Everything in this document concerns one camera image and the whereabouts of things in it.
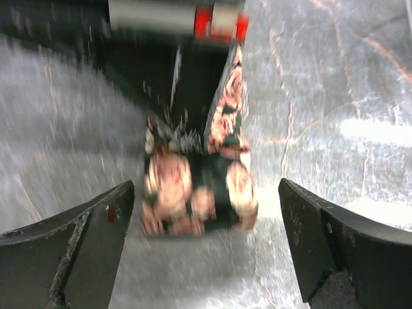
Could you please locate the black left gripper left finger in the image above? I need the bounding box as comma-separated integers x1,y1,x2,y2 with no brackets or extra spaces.
1,180,135,309

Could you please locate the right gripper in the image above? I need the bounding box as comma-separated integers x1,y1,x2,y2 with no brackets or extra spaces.
1,1,249,153

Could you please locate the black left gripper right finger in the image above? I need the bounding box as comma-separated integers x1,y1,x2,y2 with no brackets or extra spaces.
278,178,411,308

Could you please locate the black floral rose tie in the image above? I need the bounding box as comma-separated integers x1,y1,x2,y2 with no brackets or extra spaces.
140,46,258,237

